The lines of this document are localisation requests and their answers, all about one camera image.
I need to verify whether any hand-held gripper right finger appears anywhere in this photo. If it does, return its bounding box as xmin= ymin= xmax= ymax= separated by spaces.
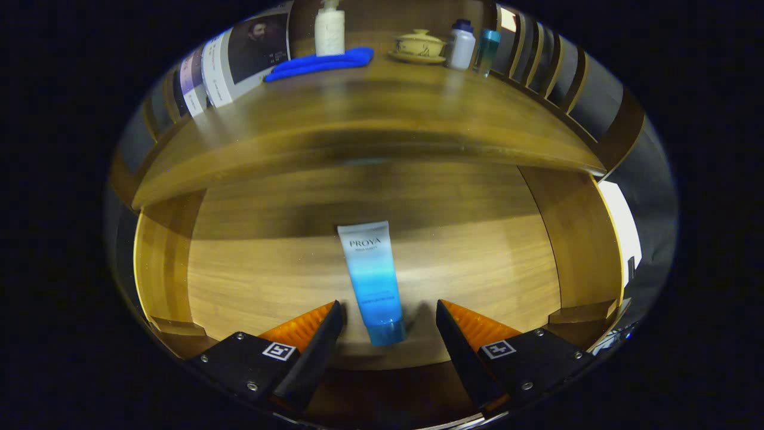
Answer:
xmin=436 ymin=300 xmax=597 ymax=416

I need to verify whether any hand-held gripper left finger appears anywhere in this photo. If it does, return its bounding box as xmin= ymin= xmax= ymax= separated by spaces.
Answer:
xmin=188 ymin=300 xmax=345 ymax=416

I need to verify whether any brown wooden drawer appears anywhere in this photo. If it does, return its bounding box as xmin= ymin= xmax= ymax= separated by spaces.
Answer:
xmin=131 ymin=158 xmax=627 ymax=428

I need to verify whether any blue and white cosmetic tube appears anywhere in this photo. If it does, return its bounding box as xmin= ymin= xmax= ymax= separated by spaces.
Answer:
xmin=337 ymin=221 xmax=408 ymax=347

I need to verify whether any white drawer unit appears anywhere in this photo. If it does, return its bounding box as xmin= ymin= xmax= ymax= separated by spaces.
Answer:
xmin=597 ymin=179 xmax=642 ymax=287

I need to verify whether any wooden countertop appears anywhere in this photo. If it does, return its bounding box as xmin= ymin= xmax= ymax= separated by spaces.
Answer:
xmin=131 ymin=48 xmax=606 ymax=210

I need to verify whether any brown wooden cabinet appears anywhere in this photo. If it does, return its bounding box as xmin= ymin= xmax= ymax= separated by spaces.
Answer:
xmin=107 ymin=0 xmax=651 ymax=210

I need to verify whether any folded blue cloth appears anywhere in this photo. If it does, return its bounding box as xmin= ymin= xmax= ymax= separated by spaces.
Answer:
xmin=264 ymin=47 xmax=375 ymax=83

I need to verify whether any purple and white book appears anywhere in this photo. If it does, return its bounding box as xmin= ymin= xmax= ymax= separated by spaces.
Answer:
xmin=179 ymin=51 xmax=210 ymax=117

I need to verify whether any beige saucer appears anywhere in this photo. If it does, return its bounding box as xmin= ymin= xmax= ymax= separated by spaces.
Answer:
xmin=388 ymin=50 xmax=446 ymax=65

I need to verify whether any teal clear bottle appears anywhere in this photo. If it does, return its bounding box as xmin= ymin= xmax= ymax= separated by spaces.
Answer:
xmin=476 ymin=29 xmax=501 ymax=77

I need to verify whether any white bottle dark blue cap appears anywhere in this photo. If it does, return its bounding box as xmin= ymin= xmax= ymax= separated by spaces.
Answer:
xmin=446 ymin=19 xmax=476 ymax=71

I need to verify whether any large white portrait book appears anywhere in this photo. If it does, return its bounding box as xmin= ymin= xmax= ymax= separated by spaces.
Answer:
xmin=201 ymin=11 xmax=291 ymax=109

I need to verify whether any beige lidded teacup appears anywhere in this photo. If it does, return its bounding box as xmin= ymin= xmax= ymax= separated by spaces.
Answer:
xmin=394 ymin=29 xmax=446 ymax=59

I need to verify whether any white pump bottle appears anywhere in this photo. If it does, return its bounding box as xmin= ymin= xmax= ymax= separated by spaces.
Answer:
xmin=315 ymin=0 xmax=346 ymax=57

